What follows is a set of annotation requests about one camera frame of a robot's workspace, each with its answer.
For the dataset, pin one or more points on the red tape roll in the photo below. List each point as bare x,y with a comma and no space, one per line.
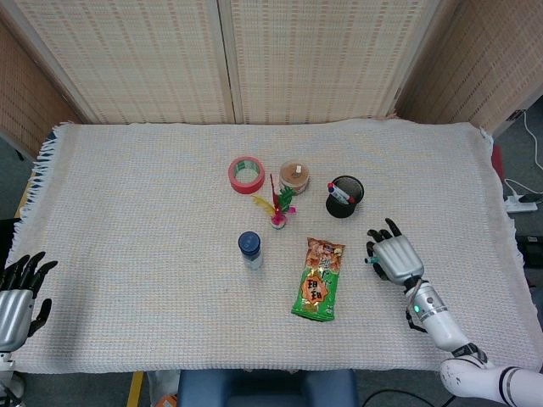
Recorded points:
248,186

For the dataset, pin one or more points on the black mesh pen holder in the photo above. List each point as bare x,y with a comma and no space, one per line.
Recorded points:
339,210

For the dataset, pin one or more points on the orange object on floor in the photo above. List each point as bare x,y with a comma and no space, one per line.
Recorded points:
166,402

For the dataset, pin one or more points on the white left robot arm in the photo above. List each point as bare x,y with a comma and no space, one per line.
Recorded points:
6,373

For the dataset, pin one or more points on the clear jar brown contents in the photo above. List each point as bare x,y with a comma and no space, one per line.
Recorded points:
294,176

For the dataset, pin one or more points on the white woven tablecloth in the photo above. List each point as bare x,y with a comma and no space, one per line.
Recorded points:
148,254

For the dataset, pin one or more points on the blue capped marker pen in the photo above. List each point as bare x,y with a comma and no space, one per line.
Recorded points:
338,192

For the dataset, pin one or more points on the colourful feather shuttlecock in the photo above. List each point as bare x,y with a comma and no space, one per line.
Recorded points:
278,210

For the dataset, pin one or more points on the blue capped white bottle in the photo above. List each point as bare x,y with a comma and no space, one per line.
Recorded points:
250,246

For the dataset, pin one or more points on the green orange snack bag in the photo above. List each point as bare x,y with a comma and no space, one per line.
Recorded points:
318,288

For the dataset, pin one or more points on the bamboo folding screen panel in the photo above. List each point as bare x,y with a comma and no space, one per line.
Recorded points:
25,93
136,59
483,63
322,59

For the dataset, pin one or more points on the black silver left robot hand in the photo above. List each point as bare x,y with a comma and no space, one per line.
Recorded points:
16,309

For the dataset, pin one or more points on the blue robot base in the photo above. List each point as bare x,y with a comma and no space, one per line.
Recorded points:
263,388

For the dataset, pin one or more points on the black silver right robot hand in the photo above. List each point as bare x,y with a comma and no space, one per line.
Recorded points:
399,258

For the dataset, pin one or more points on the white power strip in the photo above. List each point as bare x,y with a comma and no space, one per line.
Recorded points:
519,206

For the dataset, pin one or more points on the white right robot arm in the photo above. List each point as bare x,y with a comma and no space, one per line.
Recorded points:
441,322

